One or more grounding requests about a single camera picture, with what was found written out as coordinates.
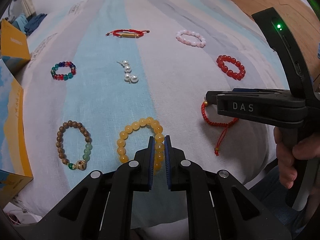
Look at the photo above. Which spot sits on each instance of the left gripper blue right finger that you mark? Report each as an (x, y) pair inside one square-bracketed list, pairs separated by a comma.
[(167, 144)]

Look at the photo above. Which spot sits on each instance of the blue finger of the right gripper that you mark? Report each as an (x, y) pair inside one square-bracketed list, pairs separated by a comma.
[(211, 95)]

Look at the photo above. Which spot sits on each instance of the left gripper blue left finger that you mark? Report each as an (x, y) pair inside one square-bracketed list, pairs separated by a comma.
[(150, 162)]

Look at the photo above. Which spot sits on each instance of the red cord bracelet gold bead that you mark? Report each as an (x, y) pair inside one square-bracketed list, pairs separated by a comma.
[(225, 125)]

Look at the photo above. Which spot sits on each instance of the white pearl earrings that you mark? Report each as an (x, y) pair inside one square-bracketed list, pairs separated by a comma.
[(129, 77)]

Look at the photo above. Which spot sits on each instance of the red cord bracelet gold tube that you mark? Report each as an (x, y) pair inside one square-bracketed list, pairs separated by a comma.
[(127, 33)]

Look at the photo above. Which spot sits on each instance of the person right hand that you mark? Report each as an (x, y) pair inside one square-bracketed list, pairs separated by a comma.
[(304, 150)]

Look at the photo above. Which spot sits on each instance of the striped bed sheet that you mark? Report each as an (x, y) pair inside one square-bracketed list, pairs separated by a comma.
[(76, 101)]

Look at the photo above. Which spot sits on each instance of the wooden headboard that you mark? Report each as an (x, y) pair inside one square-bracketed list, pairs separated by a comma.
[(302, 22)]

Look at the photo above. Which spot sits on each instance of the white cardboard box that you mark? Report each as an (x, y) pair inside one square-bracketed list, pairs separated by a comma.
[(15, 168)]

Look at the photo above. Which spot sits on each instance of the blue clothes pile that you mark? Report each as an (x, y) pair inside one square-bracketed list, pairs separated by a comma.
[(33, 24)]

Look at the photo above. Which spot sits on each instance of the tied beige curtain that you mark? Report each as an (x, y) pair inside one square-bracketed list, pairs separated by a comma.
[(28, 8)]

